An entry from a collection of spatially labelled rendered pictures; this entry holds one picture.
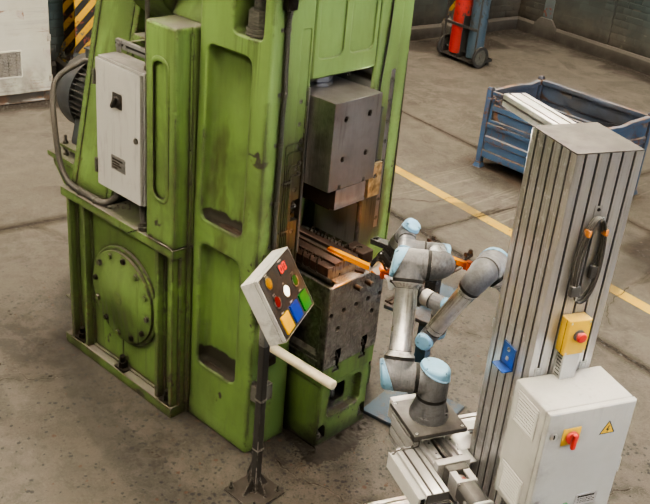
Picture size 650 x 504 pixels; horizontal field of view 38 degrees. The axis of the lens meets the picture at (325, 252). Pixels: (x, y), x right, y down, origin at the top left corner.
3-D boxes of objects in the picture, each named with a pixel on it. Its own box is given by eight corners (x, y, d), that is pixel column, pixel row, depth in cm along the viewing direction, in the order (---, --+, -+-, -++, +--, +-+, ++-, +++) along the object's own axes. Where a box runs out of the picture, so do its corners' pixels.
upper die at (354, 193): (363, 199, 422) (366, 180, 418) (333, 210, 409) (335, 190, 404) (298, 170, 447) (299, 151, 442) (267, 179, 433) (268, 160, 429)
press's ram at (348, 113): (385, 173, 427) (395, 88, 409) (327, 193, 401) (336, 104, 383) (319, 145, 451) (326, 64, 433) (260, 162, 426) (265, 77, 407)
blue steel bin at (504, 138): (638, 193, 797) (659, 113, 765) (584, 214, 748) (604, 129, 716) (526, 148, 874) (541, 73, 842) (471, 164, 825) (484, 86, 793)
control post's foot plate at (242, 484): (287, 492, 432) (289, 477, 428) (252, 515, 417) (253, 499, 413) (255, 469, 445) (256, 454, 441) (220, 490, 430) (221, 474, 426)
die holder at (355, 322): (375, 343, 465) (385, 264, 445) (322, 371, 439) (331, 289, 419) (296, 298, 498) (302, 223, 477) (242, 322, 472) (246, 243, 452)
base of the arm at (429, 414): (455, 423, 355) (458, 402, 350) (419, 429, 349) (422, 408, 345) (437, 400, 367) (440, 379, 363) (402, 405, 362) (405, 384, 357)
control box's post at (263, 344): (260, 491, 432) (274, 287, 382) (254, 495, 429) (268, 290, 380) (255, 487, 434) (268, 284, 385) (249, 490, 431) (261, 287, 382)
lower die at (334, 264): (356, 268, 438) (357, 252, 434) (326, 281, 425) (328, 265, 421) (293, 236, 463) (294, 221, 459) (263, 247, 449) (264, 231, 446)
